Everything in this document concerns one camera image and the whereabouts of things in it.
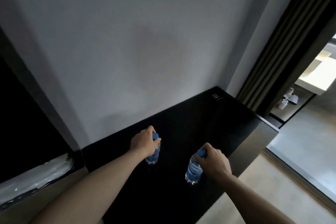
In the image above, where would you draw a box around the person's right hand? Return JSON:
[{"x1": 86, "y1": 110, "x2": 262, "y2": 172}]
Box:
[{"x1": 200, "y1": 143, "x2": 232, "y2": 180}]

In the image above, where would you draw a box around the person's left hand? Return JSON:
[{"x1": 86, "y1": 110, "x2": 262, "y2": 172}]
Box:
[{"x1": 130, "y1": 126, "x2": 161, "y2": 158}]

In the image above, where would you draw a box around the clear water bottle blue cap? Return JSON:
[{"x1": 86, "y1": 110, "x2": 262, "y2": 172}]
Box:
[
  {"x1": 146, "y1": 133, "x2": 161, "y2": 165},
  {"x1": 185, "y1": 149, "x2": 207, "y2": 184}
]

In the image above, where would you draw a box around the person's left forearm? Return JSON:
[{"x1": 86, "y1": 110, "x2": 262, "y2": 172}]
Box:
[{"x1": 29, "y1": 149, "x2": 146, "y2": 224}]

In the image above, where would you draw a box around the person's right forearm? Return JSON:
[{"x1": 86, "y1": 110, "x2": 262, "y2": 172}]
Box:
[{"x1": 217, "y1": 173, "x2": 296, "y2": 224}]

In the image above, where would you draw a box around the black cabinet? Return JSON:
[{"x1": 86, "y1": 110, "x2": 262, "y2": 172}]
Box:
[{"x1": 82, "y1": 86, "x2": 279, "y2": 224}]

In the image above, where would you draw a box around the dark low shelf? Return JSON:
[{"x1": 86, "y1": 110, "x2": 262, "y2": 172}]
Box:
[{"x1": 262, "y1": 85, "x2": 317, "y2": 129}]

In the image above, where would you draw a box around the white plastic sheet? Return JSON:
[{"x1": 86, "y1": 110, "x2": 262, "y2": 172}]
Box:
[{"x1": 0, "y1": 153, "x2": 75, "y2": 206}]

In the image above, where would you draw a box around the white washbasin counter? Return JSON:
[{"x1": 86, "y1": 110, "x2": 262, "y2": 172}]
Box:
[{"x1": 295, "y1": 50, "x2": 336, "y2": 96}]

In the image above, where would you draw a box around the dark ribbed door frame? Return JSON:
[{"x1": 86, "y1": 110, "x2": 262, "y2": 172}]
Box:
[{"x1": 236, "y1": 0, "x2": 336, "y2": 117}]

